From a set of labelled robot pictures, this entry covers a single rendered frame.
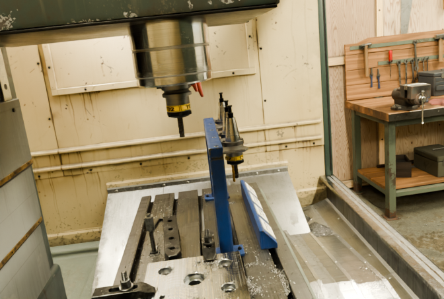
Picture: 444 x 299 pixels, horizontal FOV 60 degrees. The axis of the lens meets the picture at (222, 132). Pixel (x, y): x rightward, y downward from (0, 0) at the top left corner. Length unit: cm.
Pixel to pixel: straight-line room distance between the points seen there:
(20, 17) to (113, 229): 124
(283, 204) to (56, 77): 118
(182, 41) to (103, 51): 114
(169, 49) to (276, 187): 126
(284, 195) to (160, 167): 61
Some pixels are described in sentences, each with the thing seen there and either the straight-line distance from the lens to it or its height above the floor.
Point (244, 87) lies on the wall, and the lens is 185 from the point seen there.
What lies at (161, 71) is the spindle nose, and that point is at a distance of 74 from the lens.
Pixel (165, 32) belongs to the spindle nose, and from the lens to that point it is 74.
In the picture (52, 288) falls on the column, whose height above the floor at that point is 84.
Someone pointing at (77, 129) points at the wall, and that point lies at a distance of 194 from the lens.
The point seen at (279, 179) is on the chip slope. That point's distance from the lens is 193.
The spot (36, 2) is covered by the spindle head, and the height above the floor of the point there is 159.
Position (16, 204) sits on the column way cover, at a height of 117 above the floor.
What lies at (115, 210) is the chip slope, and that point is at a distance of 190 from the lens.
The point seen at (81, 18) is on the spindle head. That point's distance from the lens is 72.
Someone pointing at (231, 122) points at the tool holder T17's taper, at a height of 128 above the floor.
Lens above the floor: 149
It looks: 13 degrees down
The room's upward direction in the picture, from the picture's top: 6 degrees counter-clockwise
